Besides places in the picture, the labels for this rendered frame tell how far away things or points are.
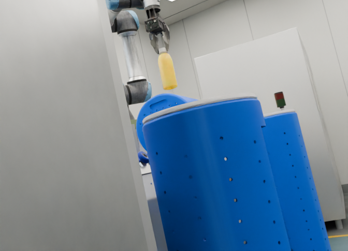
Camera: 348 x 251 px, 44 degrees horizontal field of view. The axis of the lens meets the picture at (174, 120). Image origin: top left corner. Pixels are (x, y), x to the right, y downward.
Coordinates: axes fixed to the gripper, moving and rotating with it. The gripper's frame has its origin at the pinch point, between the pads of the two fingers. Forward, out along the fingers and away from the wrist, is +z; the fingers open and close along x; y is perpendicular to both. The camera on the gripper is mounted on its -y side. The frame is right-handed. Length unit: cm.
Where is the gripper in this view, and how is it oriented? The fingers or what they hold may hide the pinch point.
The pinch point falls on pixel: (162, 50)
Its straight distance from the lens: 203.2
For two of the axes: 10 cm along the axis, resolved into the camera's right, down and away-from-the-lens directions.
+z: 2.0, 9.7, -1.2
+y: -3.6, -0.4, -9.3
